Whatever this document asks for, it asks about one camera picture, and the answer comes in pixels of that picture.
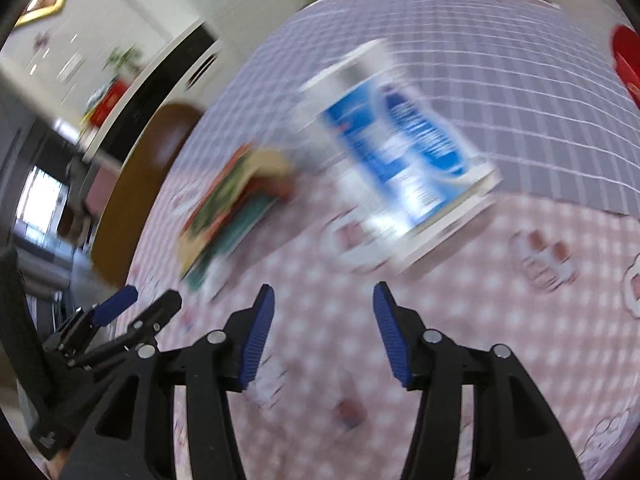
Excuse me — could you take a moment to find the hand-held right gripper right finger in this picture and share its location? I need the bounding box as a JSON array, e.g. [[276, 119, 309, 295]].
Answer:
[[372, 281, 586, 480]]

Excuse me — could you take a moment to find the colourful snack packet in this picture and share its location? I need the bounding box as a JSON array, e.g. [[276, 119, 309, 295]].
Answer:
[[177, 144, 297, 295]]

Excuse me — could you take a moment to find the pink checked tablecloth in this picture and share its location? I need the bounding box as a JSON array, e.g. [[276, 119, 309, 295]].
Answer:
[[122, 160, 640, 480]]

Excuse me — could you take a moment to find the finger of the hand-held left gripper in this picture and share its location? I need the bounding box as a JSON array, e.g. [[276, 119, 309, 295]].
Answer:
[[75, 290, 183, 368], [42, 285, 139, 361]]

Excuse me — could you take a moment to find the brown wooden dining chair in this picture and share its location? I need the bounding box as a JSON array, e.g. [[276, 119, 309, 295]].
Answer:
[[91, 104, 205, 289]]

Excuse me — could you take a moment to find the red jacket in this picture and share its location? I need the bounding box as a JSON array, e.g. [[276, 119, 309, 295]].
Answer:
[[611, 25, 640, 107]]

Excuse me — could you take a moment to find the blue and white carton box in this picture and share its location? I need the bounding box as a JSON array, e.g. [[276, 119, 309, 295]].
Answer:
[[296, 39, 502, 275]]

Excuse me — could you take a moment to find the purple checked tablecloth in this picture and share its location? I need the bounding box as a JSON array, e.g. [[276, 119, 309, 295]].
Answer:
[[165, 0, 636, 218]]

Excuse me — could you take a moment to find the white sideboard cabinet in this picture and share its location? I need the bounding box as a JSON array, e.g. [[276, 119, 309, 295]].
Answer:
[[77, 19, 222, 163]]

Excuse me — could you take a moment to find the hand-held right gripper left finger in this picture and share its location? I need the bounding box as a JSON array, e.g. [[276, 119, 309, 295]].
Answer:
[[60, 284, 276, 480]]

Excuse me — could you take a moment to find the small green potted plant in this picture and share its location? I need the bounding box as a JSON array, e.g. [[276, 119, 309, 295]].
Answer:
[[104, 45, 142, 77]]

